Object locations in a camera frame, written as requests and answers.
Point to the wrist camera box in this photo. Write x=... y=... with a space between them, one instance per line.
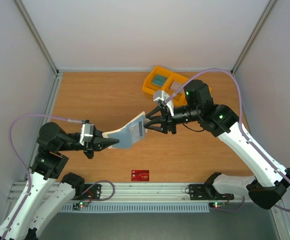
x=162 y=96
x=86 y=134

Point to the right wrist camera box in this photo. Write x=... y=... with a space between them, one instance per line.
x=162 y=96

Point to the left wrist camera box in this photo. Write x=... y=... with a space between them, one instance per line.
x=86 y=134

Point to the grey slotted cable duct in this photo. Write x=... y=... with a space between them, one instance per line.
x=151 y=207

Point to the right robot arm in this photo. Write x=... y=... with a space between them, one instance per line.
x=270 y=179

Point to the right circuit board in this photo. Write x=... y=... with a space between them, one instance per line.
x=217 y=204

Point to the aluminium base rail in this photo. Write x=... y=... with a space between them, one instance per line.
x=135 y=192

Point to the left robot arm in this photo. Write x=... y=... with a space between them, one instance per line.
x=31 y=214

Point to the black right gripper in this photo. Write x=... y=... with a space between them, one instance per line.
x=166 y=121

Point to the teal card in bin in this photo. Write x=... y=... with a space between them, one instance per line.
x=159 y=80

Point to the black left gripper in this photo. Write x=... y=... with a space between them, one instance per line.
x=97 y=143

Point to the yellow plastic bin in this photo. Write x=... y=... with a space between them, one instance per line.
x=164 y=85

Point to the circuit board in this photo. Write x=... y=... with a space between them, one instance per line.
x=217 y=204
x=79 y=206

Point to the red VIP card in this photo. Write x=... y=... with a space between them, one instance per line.
x=140 y=175

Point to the left circuit board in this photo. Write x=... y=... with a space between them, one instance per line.
x=79 y=206

